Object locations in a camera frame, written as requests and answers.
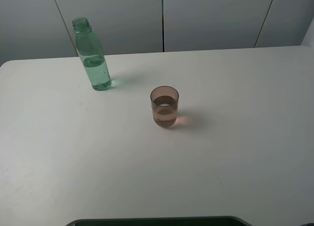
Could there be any green transparent water bottle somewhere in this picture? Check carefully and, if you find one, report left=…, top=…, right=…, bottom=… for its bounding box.
left=72, top=18, right=112, bottom=91

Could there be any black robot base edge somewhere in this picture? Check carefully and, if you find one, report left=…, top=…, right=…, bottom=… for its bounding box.
left=67, top=216, right=250, bottom=226

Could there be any pink translucent plastic cup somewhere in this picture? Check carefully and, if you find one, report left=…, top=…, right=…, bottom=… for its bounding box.
left=150, top=86, right=179, bottom=128

